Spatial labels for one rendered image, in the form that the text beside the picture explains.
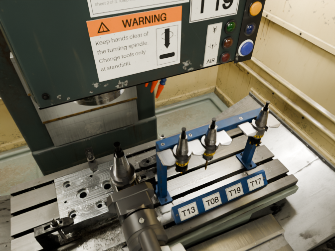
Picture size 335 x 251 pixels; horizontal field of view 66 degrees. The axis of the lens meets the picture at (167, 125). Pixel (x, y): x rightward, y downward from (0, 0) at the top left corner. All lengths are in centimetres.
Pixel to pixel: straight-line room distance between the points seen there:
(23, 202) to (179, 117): 117
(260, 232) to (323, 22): 96
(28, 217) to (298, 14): 148
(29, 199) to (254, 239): 99
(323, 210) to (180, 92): 120
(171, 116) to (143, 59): 151
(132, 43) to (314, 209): 121
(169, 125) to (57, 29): 154
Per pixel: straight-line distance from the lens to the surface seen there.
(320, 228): 143
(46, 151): 148
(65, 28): 42
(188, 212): 108
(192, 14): 48
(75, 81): 46
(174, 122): 192
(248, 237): 130
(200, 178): 122
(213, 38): 52
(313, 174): 151
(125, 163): 63
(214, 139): 89
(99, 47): 44
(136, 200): 65
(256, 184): 122
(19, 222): 125
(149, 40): 46
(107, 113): 136
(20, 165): 189
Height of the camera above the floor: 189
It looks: 44 degrees down
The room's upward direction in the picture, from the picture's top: straight up
